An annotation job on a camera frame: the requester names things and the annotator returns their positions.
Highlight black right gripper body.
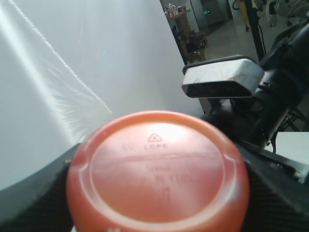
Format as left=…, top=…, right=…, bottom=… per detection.
left=201, top=96, right=271, bottom=147

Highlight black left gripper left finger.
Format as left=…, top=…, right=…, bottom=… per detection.
left=0, top=145, right=79, bottom=232

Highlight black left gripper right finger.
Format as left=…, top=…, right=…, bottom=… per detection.
left=238, top=143, right=309, bottom=232

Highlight red sauce squeeze bottle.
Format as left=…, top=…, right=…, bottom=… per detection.
left=66, top=111, right=250, bottom=232

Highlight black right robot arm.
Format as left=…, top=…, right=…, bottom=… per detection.
left=202, top=22, right=309, bottom=148

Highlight wooden background shelf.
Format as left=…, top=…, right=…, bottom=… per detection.
left=163, top=3, right=208, bottom=64

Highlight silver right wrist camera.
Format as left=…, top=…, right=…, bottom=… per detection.
left=182, top=55, right=265, bottom=99

